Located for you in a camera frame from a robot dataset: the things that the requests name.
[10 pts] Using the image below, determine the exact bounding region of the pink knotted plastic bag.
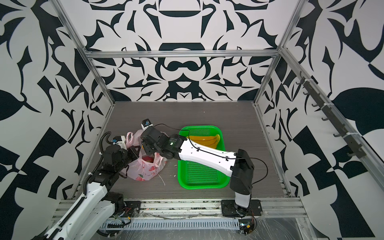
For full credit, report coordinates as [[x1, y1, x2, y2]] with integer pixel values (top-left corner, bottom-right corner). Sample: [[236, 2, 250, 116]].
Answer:
[[125, 130, 168, 181]]

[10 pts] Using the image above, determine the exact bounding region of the green plastic basket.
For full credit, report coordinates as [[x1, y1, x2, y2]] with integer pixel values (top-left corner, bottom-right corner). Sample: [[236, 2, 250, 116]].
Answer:
[[178, 126, 230, 190]]

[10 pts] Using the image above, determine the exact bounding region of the yellow banana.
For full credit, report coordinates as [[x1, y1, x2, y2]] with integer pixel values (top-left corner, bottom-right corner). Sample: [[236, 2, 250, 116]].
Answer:
[[189, 135, 221, 149]]

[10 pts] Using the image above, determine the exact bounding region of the red dragon fruit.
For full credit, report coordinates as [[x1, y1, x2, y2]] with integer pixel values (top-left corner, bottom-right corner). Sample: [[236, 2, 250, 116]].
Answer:
[[142, 156, 154, 163]]

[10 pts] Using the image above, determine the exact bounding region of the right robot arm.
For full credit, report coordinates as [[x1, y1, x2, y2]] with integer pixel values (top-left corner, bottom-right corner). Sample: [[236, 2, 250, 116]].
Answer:
[[141, 126, 255, 217]]

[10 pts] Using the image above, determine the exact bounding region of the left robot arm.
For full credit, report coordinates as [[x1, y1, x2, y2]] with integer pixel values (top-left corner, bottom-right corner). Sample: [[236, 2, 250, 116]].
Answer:
[[34, 144, 141, 240]]

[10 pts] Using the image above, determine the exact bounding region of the small electronics board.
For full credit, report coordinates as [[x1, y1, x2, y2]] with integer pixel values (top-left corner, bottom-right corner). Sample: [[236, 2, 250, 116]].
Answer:
[[239, 218, 257, 235]]

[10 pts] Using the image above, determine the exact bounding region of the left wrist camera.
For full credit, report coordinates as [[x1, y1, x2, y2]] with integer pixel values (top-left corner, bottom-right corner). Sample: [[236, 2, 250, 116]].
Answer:
[[112, 136, 127, 150]]

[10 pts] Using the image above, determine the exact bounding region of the left black corrugated cable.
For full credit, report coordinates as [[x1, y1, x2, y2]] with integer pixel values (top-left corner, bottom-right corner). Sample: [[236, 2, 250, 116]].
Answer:
[[82, 131, 113, 196]]

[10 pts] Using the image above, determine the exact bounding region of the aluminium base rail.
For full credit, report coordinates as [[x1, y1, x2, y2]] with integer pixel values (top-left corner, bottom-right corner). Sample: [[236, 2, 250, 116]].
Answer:
[[52, 197, 308, 221]]

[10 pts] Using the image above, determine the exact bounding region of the white slotted cable duct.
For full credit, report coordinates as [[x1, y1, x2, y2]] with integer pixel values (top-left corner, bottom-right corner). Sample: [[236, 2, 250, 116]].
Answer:
[[102, 219, 240, 231]]

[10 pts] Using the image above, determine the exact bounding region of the aluminium frame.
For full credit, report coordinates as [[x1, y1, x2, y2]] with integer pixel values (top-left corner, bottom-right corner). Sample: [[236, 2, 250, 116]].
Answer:
[[51, 1, 384, 188]]

